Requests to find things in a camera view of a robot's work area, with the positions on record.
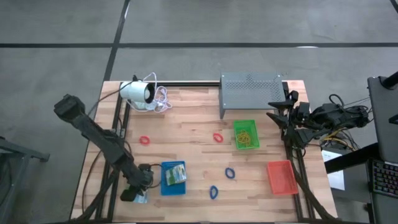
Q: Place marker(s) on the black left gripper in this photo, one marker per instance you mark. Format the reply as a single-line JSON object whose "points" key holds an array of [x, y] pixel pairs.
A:
{"points": [[144, 177]]}

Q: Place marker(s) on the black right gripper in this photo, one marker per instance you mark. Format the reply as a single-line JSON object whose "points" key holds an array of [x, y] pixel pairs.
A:
{"points": [[300, 113]]}

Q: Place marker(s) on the green plastic basket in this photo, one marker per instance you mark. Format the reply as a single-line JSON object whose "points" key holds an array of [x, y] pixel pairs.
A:
{"points": [[255, 124]]}

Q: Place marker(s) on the orange coil wristband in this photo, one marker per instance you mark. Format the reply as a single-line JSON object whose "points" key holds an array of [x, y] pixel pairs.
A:
{"points": [[140, 140], [214, 136]]}

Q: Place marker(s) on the yellow rubber band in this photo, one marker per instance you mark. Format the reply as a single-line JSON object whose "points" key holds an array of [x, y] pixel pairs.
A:
{"points": [[241, 138], [248, 140], [239, 135], [245, 133], [244, 143]]}

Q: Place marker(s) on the blue coil wristband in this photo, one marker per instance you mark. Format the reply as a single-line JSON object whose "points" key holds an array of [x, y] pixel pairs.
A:
{"points": [[210, 193], [226, 173]]}

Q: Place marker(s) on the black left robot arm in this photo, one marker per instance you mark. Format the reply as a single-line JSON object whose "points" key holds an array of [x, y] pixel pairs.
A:
{"points": [[93, 133]]}

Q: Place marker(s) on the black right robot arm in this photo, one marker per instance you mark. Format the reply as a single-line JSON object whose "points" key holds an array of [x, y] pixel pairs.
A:
{"points": [[335, 116]]}

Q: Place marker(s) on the grey desk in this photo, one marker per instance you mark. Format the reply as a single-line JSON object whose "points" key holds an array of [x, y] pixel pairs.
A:
{"points": [[385, 124]]}

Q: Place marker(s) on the blue plastic basket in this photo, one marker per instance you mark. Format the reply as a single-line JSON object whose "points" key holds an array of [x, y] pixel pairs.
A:
{"points": [[172, 190]]}

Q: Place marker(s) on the grey perforated metal shelf riser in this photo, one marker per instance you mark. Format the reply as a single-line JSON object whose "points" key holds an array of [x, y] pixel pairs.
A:
{"points": [[252, 90]]}

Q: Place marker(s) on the orange plastic basket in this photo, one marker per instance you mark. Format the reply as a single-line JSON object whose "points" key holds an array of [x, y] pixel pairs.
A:
{"points": [[281, 177]]}

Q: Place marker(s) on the white paper sheet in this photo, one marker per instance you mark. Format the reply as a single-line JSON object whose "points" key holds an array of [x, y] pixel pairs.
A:
{"points": [[335, 182]]}

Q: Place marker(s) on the black keyboard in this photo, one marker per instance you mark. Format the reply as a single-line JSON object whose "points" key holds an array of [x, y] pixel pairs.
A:
{"points": [[385, 179]]}

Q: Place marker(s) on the grey metal stand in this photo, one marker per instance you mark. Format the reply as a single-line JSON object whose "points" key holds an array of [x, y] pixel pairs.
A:
{"points": [[18, 149]]}

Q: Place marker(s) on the white cylindrical camera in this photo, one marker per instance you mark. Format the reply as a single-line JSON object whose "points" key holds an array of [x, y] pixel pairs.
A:
{"points": [[133, 90]]}

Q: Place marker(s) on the black aluminium rig frame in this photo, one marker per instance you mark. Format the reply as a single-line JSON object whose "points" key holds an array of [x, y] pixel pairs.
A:
{"points": [[186, 83]]}

